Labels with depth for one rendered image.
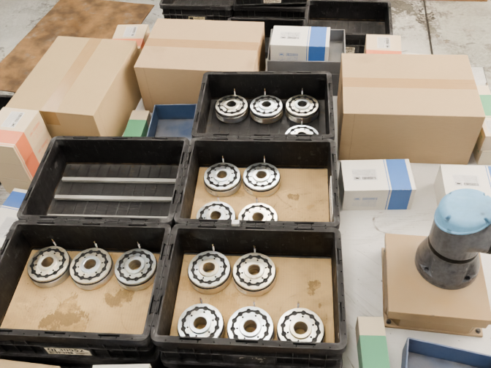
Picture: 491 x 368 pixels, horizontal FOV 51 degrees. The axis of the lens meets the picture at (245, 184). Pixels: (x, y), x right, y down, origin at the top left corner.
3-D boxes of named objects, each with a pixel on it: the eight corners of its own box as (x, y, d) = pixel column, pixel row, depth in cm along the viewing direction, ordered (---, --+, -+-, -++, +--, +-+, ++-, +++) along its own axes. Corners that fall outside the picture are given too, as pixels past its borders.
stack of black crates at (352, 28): (378, 77, 282) (391, 0, 248) (379, 113, 263) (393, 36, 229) (304, 74, 288) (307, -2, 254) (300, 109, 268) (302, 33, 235)
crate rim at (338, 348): (340, 233, 123) (340, 227, 121) (346, 355, 103) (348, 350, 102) (174, 228, 127) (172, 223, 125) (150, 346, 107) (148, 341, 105)
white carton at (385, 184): (403, 179, 160) (408, 158, 153) (410, 209, 152) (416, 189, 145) (337, 179, 161) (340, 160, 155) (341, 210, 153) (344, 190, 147)
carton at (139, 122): (136, 123, 184) (132, 109, 180) (153, 123, 184) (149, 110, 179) (118, 172, 169) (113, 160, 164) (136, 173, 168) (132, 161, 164)
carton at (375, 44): (364, 52, 192) (366, 33, 187) (397, 52, 190) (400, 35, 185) (363, 78, 182) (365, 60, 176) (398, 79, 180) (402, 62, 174)
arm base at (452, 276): (478, 245, 133) (489, 221, 126) (477, 296, 123) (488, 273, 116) (417, 234, 137) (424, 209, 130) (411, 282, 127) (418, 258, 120)
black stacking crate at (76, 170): (195, 166, 153) (189, 139, 145) (179, 250, 134) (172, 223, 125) (66, 164, 157) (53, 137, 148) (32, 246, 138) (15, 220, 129)
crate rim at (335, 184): (335, 144, 143) (335, 138, 141) (340, 233, 123) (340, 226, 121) (191, 142, 146) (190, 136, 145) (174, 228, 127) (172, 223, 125)
